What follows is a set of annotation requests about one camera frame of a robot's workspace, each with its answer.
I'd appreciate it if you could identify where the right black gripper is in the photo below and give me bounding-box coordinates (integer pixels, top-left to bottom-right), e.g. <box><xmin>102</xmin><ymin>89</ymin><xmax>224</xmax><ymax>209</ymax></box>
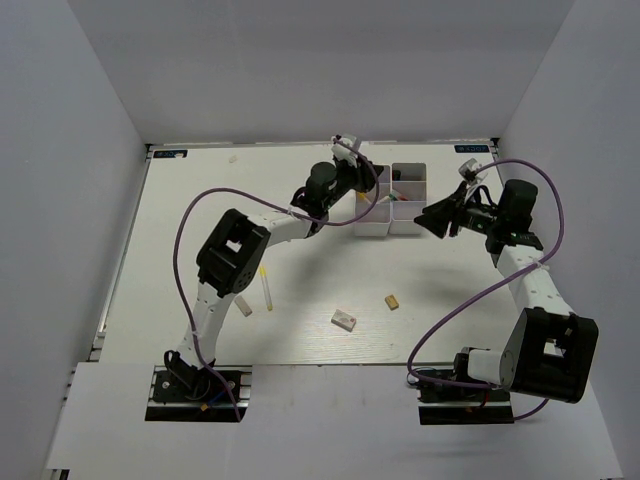
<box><xmin>414</xmin><ymin>180</ymin><xmax>505</xmax><ymax>239</ymax></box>

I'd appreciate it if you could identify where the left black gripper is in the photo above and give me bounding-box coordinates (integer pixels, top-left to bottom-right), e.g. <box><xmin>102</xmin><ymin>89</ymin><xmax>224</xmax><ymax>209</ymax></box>
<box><xmin>324</xmin><ymin>156</ymin><xmax>385</xmax><ymax>210</ymax></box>

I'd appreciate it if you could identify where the orange cap white marker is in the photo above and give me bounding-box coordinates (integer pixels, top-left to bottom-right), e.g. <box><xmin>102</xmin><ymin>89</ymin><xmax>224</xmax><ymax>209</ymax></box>
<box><xmin>357</xmin><ymin>192</ymin><xmax>372</xmax><ymax>205</ymax></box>

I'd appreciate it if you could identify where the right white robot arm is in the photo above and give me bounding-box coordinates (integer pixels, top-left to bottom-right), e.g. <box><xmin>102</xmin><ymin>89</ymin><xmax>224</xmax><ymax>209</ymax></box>
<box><xmin>414</xmin><ymin>180</ymin><xmax>599</xmax><ymax>403</ymax></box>

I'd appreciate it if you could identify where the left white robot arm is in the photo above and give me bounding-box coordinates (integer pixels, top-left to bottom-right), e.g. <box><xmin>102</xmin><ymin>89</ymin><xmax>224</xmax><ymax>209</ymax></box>
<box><xmin>164</xmin><ymin>157</ymin><xmax>384</xmax><ymax>399</ymax></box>

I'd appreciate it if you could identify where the left white divided container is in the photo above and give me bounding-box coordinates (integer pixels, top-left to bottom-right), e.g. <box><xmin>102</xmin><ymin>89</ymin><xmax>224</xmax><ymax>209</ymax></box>
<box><xmin>353</xmin><ymin>165</ymin><xmax>391</xmax><ymax>237</ymax></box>

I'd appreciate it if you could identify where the white divided container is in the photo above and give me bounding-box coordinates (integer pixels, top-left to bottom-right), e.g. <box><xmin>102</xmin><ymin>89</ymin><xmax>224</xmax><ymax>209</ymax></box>
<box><xmin>389</xmin><ymin>163</ymin><xmax>427</xmax><ymax>236</ymax></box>
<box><xmin>353</xmin><ymin>165</ymin><xmax>391</xmax><ymax>237</ymax></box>

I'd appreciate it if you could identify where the right white divided container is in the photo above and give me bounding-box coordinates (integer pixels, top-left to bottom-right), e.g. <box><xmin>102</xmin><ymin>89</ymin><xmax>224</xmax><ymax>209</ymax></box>
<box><xmin>389</xmin><ymin>163</ymin><xmax>427</xmax><ymax>236</ymax></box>

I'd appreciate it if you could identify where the yellow eraser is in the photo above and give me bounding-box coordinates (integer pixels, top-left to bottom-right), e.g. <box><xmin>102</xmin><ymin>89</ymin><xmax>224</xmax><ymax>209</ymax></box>
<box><xmin>385</xmin><ymin>295</ymin><xmax>399</xmax><ymax>310</ymax></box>

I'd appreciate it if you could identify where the yellow cap white marker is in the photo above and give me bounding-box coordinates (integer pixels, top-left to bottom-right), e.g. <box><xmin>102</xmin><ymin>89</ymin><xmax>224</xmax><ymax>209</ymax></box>
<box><xmin>259</xmin><ymin>265</ymin><xmax>273</xmax><ymax>311</ymax></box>

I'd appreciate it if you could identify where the white staples box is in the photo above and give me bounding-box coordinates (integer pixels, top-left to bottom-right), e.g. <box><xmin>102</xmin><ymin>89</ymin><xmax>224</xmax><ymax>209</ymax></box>
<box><xmin>331</xmin><ymin>309</ymin><xmax>357</xmax><ymax>332</ymax></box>

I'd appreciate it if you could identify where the grey white eraser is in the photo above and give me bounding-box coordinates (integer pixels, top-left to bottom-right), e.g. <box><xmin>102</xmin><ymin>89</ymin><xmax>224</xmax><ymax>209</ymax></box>
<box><xmin>234</xmin><ymin>295</ymin><xmax>253</xmax><ymax>317</ymax></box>

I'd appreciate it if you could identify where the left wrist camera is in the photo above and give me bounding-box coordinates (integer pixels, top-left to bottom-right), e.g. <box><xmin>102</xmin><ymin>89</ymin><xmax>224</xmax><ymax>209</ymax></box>
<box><xmin>331</xmin><ymin>134</ymin><xmax>361</xmax><ymax>163</ymax></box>

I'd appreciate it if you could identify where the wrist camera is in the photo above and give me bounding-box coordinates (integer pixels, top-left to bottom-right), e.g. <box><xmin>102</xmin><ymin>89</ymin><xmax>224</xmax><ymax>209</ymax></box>
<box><xmin>331</xmin><ymin>134</ymin><xmax>361</xmax><ymax>163</ymax></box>
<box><xmin>458</xmin><ymin>158</ymin><xmax>481</xmax><ymax>184</ymax></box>

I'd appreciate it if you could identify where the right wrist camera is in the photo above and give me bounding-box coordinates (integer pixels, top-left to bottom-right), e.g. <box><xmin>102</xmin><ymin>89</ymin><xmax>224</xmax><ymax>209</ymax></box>
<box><xmin>458</xmin><ymin>158</ymin><xmax>481</xmax><ymax>184</ymax></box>

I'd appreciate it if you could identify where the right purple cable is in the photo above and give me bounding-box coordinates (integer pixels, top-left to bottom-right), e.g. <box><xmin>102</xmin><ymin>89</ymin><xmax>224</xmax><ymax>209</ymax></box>
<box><xmin>407</xmin><ymin>158</ymin><xmax>566</xmax><ymax>420</ymax></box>

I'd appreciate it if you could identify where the purple cable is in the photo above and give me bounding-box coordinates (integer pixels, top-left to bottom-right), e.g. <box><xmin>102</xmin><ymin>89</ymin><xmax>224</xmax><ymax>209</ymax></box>
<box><xmin>407</xmin><ymin>158</ymin><xmax>566</xmax><ymax>420</ymax></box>
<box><xmin>172</xmin><ymin>144</ymin><xmax>384</xmax><ymax>421</ymax></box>

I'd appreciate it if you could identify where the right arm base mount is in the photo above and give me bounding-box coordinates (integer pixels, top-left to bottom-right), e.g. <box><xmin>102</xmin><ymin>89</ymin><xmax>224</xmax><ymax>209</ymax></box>
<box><xmin>406</xmin><ymin>367</ymin><xmax>514</xmax><ymax>426</ymax></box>

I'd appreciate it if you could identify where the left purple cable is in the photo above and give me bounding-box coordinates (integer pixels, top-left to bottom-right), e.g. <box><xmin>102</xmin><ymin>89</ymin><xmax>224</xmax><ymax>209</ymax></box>
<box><xmin>172</xmin><ymin>144</ymin><xmax>384</xmax><ymax>421</ymax></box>

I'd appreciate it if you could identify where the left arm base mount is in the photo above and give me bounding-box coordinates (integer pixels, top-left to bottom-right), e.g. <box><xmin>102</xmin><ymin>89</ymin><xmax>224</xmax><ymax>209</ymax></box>
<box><xmin>145</xmin><ymin>367</ymin><xmax>252</xmax><ymax>423</ymax></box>

